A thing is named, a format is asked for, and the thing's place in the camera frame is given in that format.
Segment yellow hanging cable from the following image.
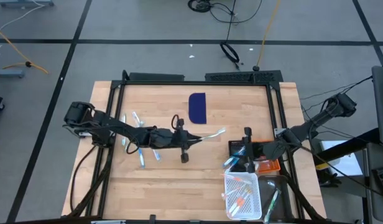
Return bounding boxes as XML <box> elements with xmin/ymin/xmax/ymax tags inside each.
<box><xmin>252</xmin><ymin>0</ymin><xmax>282</xmax><ymax>72</ymax></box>

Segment black perforated plastic basket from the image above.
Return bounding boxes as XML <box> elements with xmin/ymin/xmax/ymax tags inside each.
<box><xmin>228</xmin><ymin>139</ymin><xmax>254</xmax><ymax>172</ymax></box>

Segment grey floor base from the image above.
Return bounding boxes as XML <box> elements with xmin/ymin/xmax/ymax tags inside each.
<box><xmin>0</xmin><ymin>0</ymin><xmax>55</xmax><ymax>7</ymax></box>
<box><xmin>0</xmin><ymin>68</ymin><xmax>25</xmax><ymax>78</ymax></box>

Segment white floor cable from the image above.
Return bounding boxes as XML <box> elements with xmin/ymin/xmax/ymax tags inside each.
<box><xmin>0</xmin><ymin>0</ymin><xmax>45</xmax><ymax>32</ymax></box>

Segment black flat box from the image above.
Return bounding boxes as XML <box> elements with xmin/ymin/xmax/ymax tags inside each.
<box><xmin>128</xmin><ymin>72</ymin><xmax>185</xmax><ymax>83</ymax></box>

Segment grey desk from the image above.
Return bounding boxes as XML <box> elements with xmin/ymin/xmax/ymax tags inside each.
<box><xmin>362</xmin><ymin>141</ymin><xmax>383</xmax><ymax>224</ymax></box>

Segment black diagonal strut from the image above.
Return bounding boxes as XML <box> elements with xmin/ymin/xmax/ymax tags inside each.
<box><xmin>312</xmin><ymin>127</ymin><xmax>382</xmax><ymax>162</ymax></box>

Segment black tangled floor cables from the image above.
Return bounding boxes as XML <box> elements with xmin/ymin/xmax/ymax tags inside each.
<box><xmin>187</xmin><ymin>0</ymin><xmax>264</xmax><ymax>25</ymax></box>

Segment white sheet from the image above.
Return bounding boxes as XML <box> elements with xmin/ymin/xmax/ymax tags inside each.
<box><xmin>320</xmin><ymin>139</ymin><xmax>364</xmax><ymax>177</ymax></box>

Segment yellow floor cable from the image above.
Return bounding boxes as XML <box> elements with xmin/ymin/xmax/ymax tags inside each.
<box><xmin>0</xmin><ymin>24</ymin><xmax>50</xmax><ymax>75</ymax></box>

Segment white perforated plastic basket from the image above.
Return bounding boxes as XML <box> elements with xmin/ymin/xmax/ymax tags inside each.
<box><xmin>224</xmin><ymin>170</ymin><xmax>263</xmax><ymax>221</ymax></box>

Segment dark blue cloth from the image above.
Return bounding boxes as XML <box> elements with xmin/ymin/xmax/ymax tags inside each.
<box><xmin>188</xmin><ymin>92</ymin><xmax>207</xmax><ymax>125</ymax></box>

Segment black coiled floor cable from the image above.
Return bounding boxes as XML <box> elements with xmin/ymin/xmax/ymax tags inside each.
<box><xmin>219</xmin><ymin>0</ymin><xmax>242</xmax><ymax>71</ymax></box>

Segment black perforated panel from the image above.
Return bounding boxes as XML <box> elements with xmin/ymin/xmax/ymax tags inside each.
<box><xmin>205</xmin><ymin>70</ymin><xmax>284</xmax><ymax>84</ymax></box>

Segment dark grey plastic bin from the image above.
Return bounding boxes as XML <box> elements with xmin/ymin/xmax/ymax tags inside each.
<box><xmin>258</xmin><ymin>174</ymin><xmax>288</xmax><ymax>223</ymax></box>

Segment black table frame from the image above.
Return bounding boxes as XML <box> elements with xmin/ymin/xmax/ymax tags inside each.
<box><xmin>67</xmin><ymin>70</ymin><xmax>328</xmax><ymax>224</ymax></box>

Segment silver control box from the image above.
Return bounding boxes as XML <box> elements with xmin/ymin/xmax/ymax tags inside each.
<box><xmin>74</xmin><ymin>127</ymin><xmax>95</xmax><ymax>138</ymax></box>

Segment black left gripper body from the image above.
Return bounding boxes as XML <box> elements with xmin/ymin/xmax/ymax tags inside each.
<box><xmin>147</xmin><ymin>117</ymin><xmax>195</xmax><ymax>164</ymax></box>

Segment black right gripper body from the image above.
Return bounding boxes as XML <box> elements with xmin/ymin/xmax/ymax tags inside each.
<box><xmin>244</xmin><ymin>126</ymin><xmax>275</xmax><ymax>174</ymax></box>

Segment orange perforated plastic basket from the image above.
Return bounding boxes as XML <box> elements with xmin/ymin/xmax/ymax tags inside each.
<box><xmin>252</xmin><ymin>141</ymin><xmax>281</xmax><ymax>174</ymax></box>

